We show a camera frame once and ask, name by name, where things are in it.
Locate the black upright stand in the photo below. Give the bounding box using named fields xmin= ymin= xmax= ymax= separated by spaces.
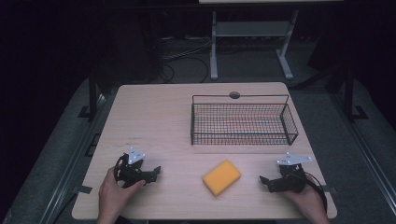
xmin=78 ymin=69 xmax=100 ymax=119
xmin=342 ymin=66 xmax=370 ymax=123

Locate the bundle of floor cables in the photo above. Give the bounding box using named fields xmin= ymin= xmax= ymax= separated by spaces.
xmin=158 ymin=35 xmax=213 ymax=84

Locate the yellow sponge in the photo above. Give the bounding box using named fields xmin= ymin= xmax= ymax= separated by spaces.
xmin=202 ymin=160 xmax=242 ymax=198

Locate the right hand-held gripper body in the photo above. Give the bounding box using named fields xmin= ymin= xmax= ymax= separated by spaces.
xmin=276 ymin=151 xmax=313 ymax=194

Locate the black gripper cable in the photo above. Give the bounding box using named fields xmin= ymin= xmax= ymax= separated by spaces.
xmin=299 ymin=170 xmax=329 ymax=215

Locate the white metal stand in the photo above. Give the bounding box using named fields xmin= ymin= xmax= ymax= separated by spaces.
xmin=209 ymin=9 xmax=301 ymax=80

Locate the person's right hand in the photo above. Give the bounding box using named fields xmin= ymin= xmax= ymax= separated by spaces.
xmin=281 ymin=175 xmax=332 ymax=224

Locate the grey tape strip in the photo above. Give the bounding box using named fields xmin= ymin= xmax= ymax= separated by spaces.
xmin=321 ymin=185 xmax=339 ymax=195
xmin=72 ymin=185 xmax=93 ymax=195

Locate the grey metal floor rail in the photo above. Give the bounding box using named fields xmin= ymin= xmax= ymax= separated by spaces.
xmin=330 ymin=91 xmax=396 ymax=216
xmin=38 ymin=92 xmax=108 ymax=224

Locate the black wire basket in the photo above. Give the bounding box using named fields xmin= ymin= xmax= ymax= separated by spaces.
xmin=190 ymin=93 xmax=300 ymax=147

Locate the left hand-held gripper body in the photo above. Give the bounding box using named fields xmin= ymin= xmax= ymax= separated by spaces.
xmin=113 ymin=147 xmax=148 ymax=189

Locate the person's left hand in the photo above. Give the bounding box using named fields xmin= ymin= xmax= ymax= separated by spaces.
xmin=98 ymin=166 xmax=148 ymax=222

